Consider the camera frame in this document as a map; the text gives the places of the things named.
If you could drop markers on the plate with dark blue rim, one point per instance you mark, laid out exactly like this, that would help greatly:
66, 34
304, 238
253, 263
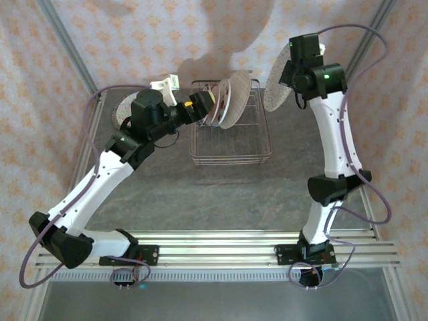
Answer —
204, 88

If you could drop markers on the small speckled stoneware plate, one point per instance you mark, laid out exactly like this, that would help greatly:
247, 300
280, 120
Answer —
274, 87
123, 107

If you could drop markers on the large speckled stoneware plate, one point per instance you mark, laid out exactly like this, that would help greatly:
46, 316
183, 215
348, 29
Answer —
115, 117

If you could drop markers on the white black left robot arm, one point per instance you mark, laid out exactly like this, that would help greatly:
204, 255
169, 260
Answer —
83, 197

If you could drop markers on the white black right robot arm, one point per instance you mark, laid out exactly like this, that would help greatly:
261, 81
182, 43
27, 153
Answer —
334, 140

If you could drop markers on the aluminium mounting rails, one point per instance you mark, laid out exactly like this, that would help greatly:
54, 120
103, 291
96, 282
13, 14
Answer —
214, 249

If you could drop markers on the aluminium frame post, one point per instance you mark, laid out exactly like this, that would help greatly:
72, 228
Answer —
70, 47
382, 15

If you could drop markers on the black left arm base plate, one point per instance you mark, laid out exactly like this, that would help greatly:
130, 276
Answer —
150, 254

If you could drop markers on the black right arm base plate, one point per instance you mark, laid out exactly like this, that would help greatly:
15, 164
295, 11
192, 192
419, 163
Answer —
284, 254

